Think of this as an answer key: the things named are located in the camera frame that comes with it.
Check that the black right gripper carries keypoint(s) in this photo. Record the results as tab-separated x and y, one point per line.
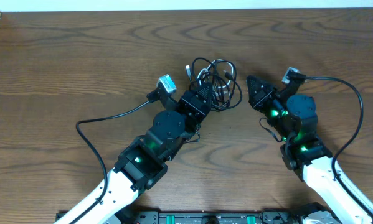
265	95

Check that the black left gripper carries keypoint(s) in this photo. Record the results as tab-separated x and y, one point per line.
198	99

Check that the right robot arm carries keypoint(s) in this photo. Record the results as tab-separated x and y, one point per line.
294	117

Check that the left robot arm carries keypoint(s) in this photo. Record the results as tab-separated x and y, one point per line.
141	165

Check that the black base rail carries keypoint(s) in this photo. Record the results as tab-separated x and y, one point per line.
309	213

